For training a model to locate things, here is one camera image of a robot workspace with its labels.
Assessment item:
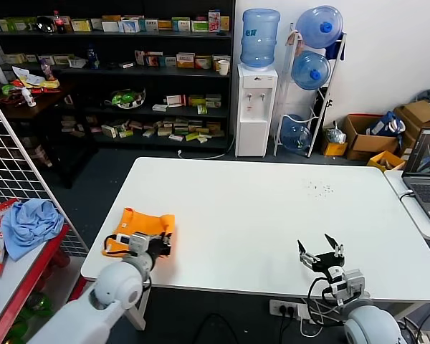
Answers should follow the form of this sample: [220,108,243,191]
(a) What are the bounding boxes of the black floor cable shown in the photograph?
[186,313,239,344]

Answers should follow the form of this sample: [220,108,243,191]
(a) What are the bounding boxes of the dark blue bottle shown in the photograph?
[85,44,100,70]

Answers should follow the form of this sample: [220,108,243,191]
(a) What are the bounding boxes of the white metal jug rack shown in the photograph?
[273,23,348,158]

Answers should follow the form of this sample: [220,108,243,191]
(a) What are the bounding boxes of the yellow plastic crate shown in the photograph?
[366,150,406,172]

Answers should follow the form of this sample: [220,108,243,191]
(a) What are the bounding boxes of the open brown cardboard box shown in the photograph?
[342,113,401,161]

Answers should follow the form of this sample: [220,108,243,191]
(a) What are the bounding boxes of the clear plastic bag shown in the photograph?
[324,121,347,145]

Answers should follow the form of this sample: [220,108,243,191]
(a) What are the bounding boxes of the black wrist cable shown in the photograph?
[307,275,345,325]
[102,234,130,257]

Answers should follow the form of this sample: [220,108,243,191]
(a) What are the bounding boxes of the large white table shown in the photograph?
[80,156,430,333]

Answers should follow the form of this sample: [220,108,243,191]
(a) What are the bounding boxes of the bowl with green fruit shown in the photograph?
[103,87,147,110]

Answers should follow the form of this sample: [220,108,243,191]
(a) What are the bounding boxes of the small yellow box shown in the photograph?
[322,141,348,158]

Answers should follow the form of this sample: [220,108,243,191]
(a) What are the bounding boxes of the blue racked water jug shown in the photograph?
[279,113,313,156]
[295,4,344,49]
[291,49,331,91]

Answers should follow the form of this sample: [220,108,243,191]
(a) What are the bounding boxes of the white floor cable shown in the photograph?
[177,132,237,161]

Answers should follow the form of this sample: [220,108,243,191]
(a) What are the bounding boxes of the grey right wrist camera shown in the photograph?
[329,268,365,299]

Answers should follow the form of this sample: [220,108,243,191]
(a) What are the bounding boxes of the orange t-shirt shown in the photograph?
[100,206,176,259]

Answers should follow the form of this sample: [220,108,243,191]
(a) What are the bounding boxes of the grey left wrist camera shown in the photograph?
[114,231,150,256]

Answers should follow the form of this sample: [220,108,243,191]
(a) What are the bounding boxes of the pink upright box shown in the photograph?
[207,9,222,33]

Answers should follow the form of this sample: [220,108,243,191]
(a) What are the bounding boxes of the grey open laptop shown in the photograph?
[401,128,430,226]

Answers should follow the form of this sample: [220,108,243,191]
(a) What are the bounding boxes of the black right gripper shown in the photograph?
[297,233,345,274]

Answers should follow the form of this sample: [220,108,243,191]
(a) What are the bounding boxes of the cola bottle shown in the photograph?
[52,9,67,35]

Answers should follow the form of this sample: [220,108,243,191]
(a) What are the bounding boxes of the shiny black bowl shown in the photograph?
[35,16,55,34]

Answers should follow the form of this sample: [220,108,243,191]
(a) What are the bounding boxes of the purple drink bottle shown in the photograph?
[39,59,57,82]

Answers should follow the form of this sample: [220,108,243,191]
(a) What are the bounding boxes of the white water dispenser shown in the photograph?
[235,62,279,158]

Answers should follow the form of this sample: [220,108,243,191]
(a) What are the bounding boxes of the light blue crumpled garment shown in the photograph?
[0,199,65,262]

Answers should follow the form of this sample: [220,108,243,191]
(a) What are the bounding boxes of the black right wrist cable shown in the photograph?
[307,275,345,325]

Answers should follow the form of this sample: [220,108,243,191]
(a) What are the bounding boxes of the orange white medicine box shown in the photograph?
[176,52,196,69]

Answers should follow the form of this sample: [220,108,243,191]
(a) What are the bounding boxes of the yellow paper pile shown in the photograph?
[12,66,61,90]

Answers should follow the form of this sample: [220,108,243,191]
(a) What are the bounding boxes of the green plastic bottle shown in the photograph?
[21,292,54,320]

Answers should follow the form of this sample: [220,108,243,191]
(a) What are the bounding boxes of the dark wooden table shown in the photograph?
[0,80,94,189]

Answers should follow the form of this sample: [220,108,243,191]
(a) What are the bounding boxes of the white power strip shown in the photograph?
[269,299,311,321]

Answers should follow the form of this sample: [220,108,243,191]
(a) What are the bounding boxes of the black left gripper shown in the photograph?
[148,233,173,259]

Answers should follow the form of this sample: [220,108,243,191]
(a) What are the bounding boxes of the white wire grid panel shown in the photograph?
[0,85,90,259]

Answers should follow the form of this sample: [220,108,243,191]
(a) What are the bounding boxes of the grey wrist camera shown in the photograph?
[114,231,150,256]
[329,268,365,299]

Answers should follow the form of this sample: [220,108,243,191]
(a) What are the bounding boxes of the black shelf unit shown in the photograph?
[0,0,237,151]

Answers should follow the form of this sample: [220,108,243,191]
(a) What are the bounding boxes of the stacked brown cardboard boxes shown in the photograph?
[393,100,430,158]

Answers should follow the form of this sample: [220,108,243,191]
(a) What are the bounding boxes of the small white side table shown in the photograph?
[383,168,430,241]

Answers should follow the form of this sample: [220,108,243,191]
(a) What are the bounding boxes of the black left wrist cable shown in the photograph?
[102,234,130,257]

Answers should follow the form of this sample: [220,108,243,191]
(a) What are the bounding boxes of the blue bag in box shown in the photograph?
[367,110,406,136]

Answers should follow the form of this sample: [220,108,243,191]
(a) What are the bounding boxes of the red and white rack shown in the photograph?
[0,224,89,344]

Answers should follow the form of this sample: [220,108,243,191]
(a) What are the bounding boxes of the blue upright water jug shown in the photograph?
[239,8,281,71]

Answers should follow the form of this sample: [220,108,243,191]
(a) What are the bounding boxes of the small white bottle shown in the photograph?
[21,87,37,108]

